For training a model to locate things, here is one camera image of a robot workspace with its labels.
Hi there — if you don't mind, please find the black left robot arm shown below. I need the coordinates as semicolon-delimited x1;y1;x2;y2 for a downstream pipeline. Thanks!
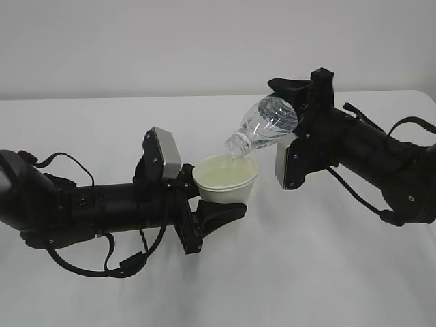
1;150;247;254

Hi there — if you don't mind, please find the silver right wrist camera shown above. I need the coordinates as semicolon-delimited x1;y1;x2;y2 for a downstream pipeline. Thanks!
275;133;328;191

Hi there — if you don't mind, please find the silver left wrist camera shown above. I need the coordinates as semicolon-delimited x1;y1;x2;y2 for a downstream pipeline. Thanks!
142;127;182;182

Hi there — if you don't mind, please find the clear green-label water bottle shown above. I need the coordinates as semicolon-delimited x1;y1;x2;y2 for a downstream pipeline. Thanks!
225;94;299;159

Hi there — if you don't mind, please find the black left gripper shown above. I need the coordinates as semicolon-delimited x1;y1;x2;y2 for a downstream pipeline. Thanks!
166;163;247;254

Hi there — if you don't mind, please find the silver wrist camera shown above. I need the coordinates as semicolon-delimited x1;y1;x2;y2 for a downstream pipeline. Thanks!
275;133;328;191
142;127;182;182

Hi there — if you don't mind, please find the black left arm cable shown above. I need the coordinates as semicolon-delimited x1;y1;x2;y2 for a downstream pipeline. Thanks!
20;151;170;279

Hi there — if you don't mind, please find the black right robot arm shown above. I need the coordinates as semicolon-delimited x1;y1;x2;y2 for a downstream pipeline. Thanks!
268;68;435;227

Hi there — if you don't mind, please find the white paper cup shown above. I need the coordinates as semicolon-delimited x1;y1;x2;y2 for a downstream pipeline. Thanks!
192;155;259;204

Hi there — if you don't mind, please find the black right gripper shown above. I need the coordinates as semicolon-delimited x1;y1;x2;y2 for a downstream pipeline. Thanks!
267;68;341;136

